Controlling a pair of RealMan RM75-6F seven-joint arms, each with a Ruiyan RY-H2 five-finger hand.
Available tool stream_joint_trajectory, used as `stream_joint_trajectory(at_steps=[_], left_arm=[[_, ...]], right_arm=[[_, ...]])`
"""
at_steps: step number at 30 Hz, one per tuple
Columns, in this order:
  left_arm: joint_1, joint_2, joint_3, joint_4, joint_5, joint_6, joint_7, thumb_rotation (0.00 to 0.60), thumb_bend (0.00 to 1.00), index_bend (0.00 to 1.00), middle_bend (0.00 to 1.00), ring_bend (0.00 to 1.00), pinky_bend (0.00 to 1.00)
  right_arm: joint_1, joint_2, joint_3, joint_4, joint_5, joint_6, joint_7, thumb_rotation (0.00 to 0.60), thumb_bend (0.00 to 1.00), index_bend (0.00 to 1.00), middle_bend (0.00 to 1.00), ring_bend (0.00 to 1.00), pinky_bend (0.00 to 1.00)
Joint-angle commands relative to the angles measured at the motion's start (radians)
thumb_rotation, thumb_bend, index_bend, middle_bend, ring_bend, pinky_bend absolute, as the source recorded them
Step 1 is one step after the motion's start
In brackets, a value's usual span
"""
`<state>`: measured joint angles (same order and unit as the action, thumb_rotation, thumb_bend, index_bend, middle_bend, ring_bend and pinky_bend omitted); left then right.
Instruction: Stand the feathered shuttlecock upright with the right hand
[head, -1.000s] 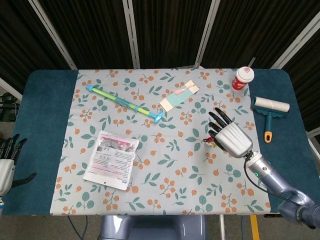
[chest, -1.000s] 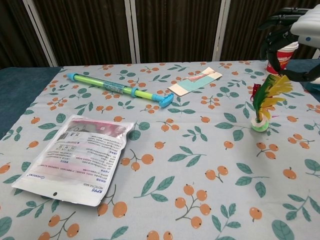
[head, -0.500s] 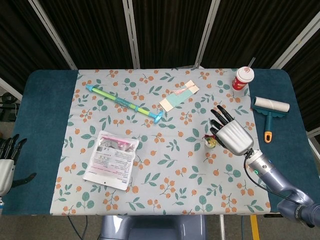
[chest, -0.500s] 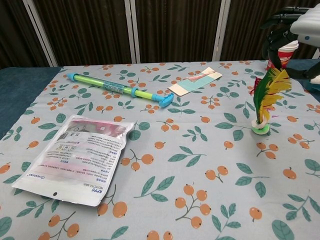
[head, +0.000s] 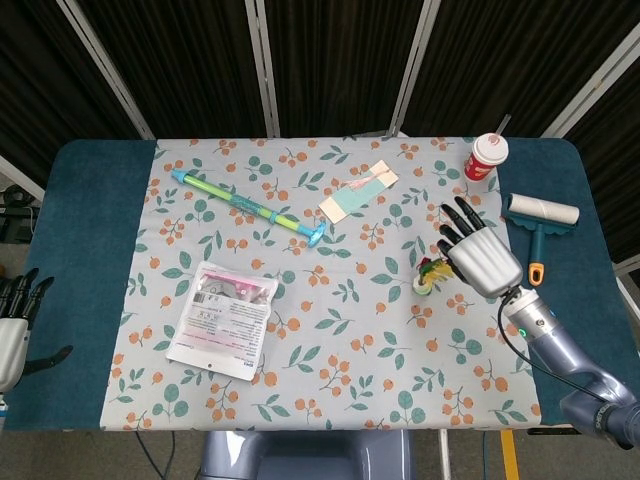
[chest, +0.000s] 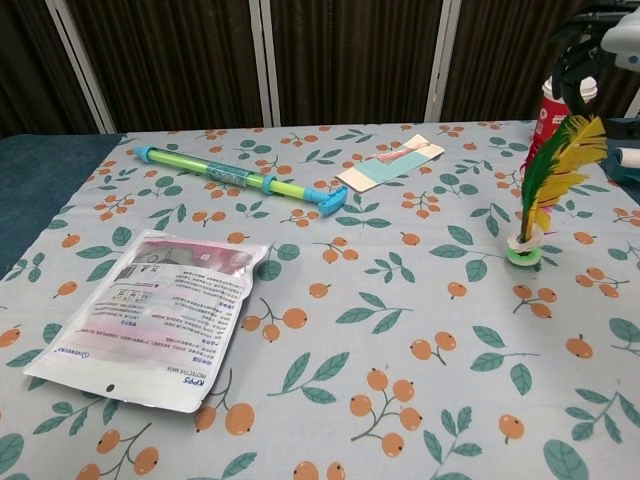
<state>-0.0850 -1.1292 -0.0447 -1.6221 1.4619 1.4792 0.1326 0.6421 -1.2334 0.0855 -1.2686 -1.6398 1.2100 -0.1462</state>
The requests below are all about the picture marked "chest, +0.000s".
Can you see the beige and teal card package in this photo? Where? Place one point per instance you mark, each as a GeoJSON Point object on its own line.
{"type": "Point", "coordinates": [395, 162]}

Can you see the white paper roll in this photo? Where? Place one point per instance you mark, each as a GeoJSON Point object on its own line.
{"type": "Point", "coordinates": [629, 158]}

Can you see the red paper cup white lid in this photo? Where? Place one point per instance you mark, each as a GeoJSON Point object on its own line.
{"type": "Point", "coordinates": [550, 117]}

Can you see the green and blue water squirter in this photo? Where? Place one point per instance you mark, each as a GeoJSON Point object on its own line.
{"type": "Point", "coordinates": [225, 175]}

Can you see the dark partition panel white frame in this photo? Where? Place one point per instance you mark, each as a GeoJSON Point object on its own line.
{"type": "Point", "coordinates": [165, 60]}
{"type": "Point", "coordinates": [500, 50]}
{"type": "Point", "coordinates": [25, 65]}
{"type": "Point", "coordinates": [355, 55]}

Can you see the fruit and leaf patterned tablecloth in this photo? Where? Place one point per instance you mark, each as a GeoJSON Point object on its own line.
{"type": "Point", "coordinates": [350, 280]}

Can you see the colourful feather shuttlecock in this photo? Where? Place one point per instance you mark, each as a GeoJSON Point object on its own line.
{"type": "Point", "coordinates": [537, 175]}

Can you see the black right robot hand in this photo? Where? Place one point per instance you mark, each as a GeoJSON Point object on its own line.
{"type": "Point", "coordinates": [580, 55]}

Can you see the white face mask package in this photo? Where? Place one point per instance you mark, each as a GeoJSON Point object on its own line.
{"type": "Point", "coordinates": [150, 320]}

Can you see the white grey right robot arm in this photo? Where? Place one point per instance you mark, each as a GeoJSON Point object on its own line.
{"type": "Point", "coordinates": [625, 42]}

